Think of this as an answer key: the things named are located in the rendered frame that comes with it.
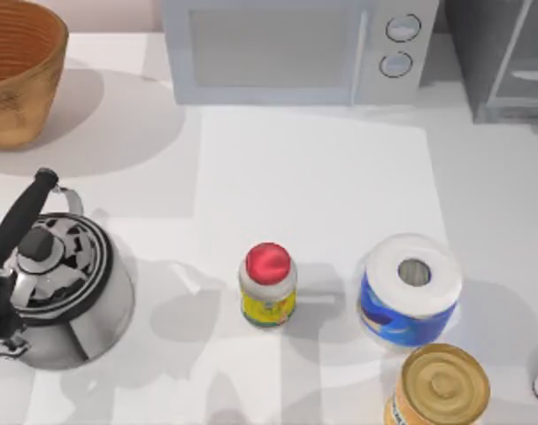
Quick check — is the yellow jar with red lid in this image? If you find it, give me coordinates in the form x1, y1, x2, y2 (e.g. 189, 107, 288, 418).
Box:
238, 241, 298, 329

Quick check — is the blue wrapped paper roll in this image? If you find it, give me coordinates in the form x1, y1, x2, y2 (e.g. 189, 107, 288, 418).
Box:
357, 233, 464, 349

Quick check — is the pale microwave oven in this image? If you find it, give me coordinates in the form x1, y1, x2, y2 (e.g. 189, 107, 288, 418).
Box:
158, 0, 441, 108

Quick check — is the microwave knob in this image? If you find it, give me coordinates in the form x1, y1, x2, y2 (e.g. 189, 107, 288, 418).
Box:
378, 50, 414, 80
385, 12, 422, 43

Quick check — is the gold and orange can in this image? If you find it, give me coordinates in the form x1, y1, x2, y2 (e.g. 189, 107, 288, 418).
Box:
383, 343, 491, 425

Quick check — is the grey cabinet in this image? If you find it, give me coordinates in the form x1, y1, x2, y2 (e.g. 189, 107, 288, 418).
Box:
443, 0, 538, 128

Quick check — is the brown wooden basket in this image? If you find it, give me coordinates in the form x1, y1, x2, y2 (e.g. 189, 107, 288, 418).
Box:
0, 0, 70, 151

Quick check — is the steel kettle with black handle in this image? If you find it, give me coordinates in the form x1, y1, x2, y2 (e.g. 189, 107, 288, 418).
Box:
0, 166, 136, 371

